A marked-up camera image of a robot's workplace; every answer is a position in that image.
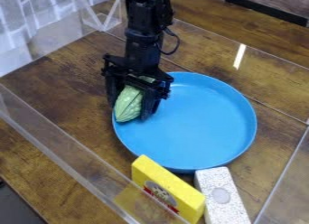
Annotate white speckled block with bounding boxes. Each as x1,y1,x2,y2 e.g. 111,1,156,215
194,167,251,224

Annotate black cable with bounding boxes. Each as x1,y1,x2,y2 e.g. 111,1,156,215
155,27,181,56

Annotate blue round tray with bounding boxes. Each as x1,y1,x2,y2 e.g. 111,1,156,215
112,72,257,173

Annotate yellow sponge block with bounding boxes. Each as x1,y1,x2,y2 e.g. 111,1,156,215
130,154,207,224

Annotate white curtain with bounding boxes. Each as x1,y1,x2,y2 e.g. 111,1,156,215
0,0,110,77

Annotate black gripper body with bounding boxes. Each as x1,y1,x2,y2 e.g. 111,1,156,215
102,54,174,89

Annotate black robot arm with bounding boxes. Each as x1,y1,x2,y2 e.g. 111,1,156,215
102,0,174,123

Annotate green bitter gourd toy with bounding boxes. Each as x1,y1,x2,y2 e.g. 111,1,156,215
114,85,142,123

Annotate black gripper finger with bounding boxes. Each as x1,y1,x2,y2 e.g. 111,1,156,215
140,86,170,120
106,75,124,107

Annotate clear acrylic enclosure wall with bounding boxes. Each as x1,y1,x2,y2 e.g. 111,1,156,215
0,0,309,224

